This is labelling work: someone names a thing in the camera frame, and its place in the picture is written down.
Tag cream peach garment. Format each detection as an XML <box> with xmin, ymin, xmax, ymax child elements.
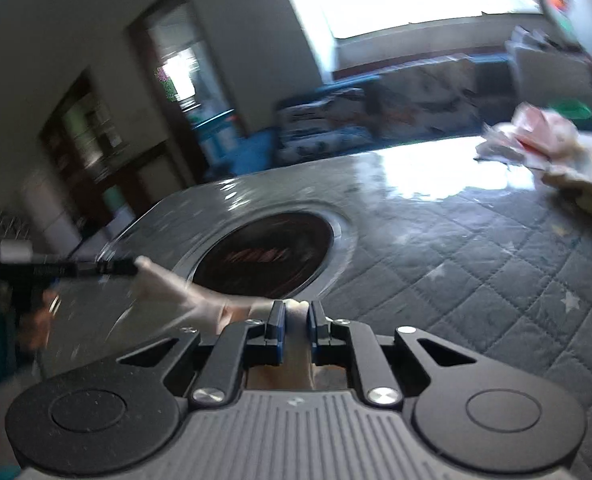
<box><xmin>106</xmin><ymin>257</ymin><xmax>347</xmax><ymax>391</ymax></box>

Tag person's left hand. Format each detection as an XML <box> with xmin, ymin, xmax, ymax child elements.
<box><xmin>17</xmin><ymin>289</ymin><xmax>60</xmax><ymax>351</ymax></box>

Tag round black induction cooktop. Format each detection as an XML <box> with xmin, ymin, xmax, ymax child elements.
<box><xmin>191</xmin><ymin>211</ymin><xmax>334</xmax><ymax>298</ymax></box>

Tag dark wooden cabinet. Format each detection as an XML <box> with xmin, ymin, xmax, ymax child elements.
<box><xmin>38</xmin><ymin>73</ymin><xmax>184</xmax><ymax>240</ymax></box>

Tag grey quilted star table cover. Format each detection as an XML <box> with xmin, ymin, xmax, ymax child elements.
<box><xmin>35</xmin><ymin>135</ymin><xmax>592</xmax><ymax>480</ymax></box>

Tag butterfly cushion left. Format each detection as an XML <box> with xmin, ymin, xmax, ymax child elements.
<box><xmin>275</xmin><ymin>87</ymin><xmax>375</xmax><ymax>165</ymax></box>

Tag butterfly cushion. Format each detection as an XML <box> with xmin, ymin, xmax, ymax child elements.
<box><xmin>378</xmin><ymin>55</ymin><xmax>480</xmax><ymax>140</ymax></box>
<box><xmin>275</xmin><ymin>87</ymin><xmax>375</xmax><ymax>165</ymax></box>

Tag white crumpled cloth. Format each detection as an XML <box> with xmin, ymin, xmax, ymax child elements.
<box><xmin>476</xmin><ymin>122</ymin><xmax>548</xmax><ymax>169</ymax></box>

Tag butterfly cushion right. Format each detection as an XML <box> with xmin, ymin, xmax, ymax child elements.
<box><xmin>378</xmin><ymin>55</ymin><xmax>480</xmax><ymax>140</ymax></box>

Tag blue sofa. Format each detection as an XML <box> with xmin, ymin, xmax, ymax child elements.
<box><xmin>210</xmin><ymin>52</ymin><xmax>592</xmax><ymax>181</ymax></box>

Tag pink white baby garment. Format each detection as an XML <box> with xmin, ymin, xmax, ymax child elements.
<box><xmin>512</xmin><ymin>102</ymin><xmax>578</xmax><ymax>159</ymax></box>

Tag yellow floral folded cloth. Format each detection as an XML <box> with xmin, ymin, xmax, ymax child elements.
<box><xmin>541</xmin><ymin>132</ymin><xmax>592</xmax><ymax>214</ymax></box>

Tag green plastic bowl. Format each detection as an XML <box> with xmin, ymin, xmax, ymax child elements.
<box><xmin>549</xmin><ymin>99</ymin><xmax>592</xmax><ymax>122</ymax></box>

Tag grey pillow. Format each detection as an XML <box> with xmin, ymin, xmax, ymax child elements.
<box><xmin>505</xmin><ymin>41</ymin><xmax>592</xmax><ymax>111</ymax></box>

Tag dark door frame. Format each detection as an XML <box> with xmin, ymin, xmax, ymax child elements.
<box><xmin>126</xmin><ymin>0</ymin><xmax>246</xmax><ymax>183</ymax></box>

